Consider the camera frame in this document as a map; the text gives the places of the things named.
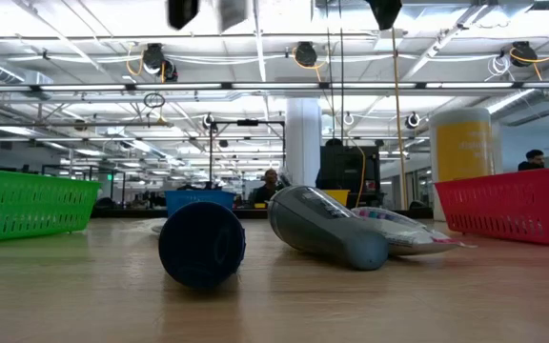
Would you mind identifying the grey electric shaver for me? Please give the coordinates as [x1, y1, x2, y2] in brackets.
[267, 185, 391, 272]

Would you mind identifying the navy shave cream tube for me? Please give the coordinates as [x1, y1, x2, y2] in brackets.
[157, 200, 247, 290]

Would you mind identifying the long ceiling light strip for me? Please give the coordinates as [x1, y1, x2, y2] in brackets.
[0, 81, 549, 94]

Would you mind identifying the white round pillar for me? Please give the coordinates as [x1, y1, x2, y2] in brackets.
[285, 97, 322, 188]

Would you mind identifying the white yellow wipes canister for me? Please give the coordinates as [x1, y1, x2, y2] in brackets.
[428, 107, 494, 221]

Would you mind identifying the black equipment cart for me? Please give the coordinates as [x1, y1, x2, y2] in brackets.
[318, 145, 382, 209]

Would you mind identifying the person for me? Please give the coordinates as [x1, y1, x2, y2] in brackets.
[517, 149, 546, 172]
[253, 168, 283, 205]

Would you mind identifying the blue plastic basket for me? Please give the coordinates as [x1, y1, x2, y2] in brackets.
[164, 190, 236, 218]

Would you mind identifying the yellow plastic basket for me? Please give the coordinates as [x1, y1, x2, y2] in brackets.
[321, 189, 351, 208]

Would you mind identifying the red plastic basket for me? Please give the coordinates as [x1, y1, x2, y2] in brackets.
[434, 167, 549, 247]

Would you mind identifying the white flat packet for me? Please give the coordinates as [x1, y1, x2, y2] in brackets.
[350, 206, 478, 257]

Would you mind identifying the green plastic basket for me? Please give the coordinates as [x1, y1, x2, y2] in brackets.
[0, 167, 102, 245]

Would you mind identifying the black ceiling cable reel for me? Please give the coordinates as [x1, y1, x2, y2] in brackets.
[510, 41, 539, 68]
[295, 41, 319, 69]
[141, 42, 179, 83]

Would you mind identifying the yellow hanging cable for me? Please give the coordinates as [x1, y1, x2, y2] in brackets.
[350, 142, 367, 209]
[388, 26, 410, 211]

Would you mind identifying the black frame stand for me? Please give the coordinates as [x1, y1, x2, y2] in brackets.
[208, 119, 287, 192]

